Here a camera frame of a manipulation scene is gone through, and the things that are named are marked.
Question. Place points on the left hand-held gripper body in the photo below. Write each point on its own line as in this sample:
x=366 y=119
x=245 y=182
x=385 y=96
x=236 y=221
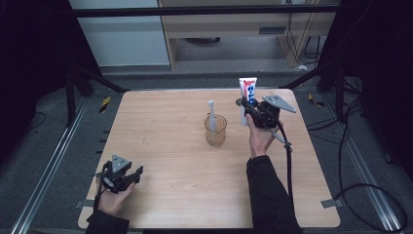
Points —
x=118 y=174

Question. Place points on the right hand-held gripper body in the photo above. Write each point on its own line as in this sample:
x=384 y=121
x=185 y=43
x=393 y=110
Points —
x=269 y=112

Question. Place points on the white toothpaste tube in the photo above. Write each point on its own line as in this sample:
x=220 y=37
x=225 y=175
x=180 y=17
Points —
x=250 y=86

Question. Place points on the grey toothbrush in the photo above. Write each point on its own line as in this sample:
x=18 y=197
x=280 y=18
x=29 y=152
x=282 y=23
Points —
x=211 y=113

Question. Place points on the amber glass cup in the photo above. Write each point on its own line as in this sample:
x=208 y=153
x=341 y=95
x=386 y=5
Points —
x=215 y=135

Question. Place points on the person's left hand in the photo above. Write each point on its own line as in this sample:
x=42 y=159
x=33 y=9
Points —
x=112 y=201

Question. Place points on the person's right hand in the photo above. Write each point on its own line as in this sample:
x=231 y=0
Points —
x=261 y=139

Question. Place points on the grey tape piece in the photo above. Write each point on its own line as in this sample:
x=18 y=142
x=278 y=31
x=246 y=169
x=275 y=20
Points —
x=83 y=204
x=331 y=203

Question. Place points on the yellow-black floor tape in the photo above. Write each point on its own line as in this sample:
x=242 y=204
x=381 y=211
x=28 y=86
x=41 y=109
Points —
x=104 y=104
x=315 y=100

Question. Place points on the small white floor object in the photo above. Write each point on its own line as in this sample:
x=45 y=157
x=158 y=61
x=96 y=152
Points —
x=302 y=67

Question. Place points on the black metal stand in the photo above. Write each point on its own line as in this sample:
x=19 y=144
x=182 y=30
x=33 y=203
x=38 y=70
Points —
x=328 y=81
x=97 y=79

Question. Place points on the wooden desk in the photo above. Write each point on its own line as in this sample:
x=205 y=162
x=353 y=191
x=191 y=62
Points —
x=227 y=27

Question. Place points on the black curtain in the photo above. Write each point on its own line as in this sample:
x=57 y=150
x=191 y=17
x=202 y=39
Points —
x=383 y=65
x=29 y=65

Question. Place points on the white cabinet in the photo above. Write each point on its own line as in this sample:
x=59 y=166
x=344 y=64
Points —
x=123 y=39

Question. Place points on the aluminium floor rail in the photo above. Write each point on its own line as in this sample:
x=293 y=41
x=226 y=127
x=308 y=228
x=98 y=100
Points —
x=45 y=169
x=367 y=169

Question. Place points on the black horizontal frame bar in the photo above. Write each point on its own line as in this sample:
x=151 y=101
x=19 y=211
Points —
x=195 y=11

